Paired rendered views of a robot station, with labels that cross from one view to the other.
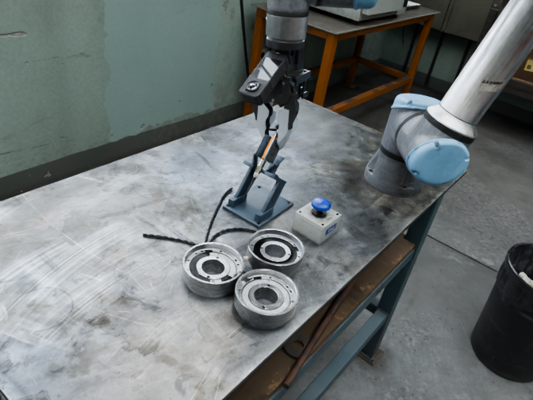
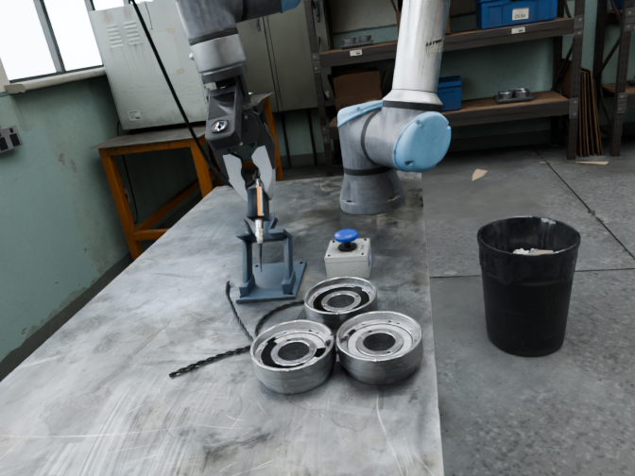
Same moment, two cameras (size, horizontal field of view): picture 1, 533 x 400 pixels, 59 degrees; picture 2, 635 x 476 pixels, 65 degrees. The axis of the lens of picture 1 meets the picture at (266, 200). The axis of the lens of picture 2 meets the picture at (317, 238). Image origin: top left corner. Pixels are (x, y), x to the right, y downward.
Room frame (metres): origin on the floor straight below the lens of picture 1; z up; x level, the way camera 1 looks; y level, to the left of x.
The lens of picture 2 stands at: (0.10, 0.21, 1.19)
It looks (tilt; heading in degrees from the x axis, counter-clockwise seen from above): 23 degrees down; 339
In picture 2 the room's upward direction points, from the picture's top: 9 degrees counter-clockwise
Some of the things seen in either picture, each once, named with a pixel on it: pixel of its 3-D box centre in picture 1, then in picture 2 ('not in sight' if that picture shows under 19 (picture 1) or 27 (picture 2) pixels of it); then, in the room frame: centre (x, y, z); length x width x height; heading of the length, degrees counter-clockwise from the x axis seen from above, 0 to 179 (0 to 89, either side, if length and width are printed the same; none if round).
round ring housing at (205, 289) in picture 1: (212, 271); (294, 356); (0.61, 0.07, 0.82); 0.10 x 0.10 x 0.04
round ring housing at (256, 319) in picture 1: (265, 299); (380, 347); (0.56, -0.03, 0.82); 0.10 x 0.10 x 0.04
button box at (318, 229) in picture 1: (318, 220); (350, 257); (0.81, -0.11, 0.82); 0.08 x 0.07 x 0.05; 146
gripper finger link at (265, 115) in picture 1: (269, 120); (240, 175); (0.90, 0.02, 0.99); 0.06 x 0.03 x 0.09; 153
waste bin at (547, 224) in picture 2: (529, 315); (525, 286); (1.32, -1.03, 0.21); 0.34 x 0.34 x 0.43
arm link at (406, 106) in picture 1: (413, 123); (367, 132); (1.07, -0.31, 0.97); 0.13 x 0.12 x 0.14; 8
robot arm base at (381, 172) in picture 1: (398, 164); (370, 182); (1.08, -0.31, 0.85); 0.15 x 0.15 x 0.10
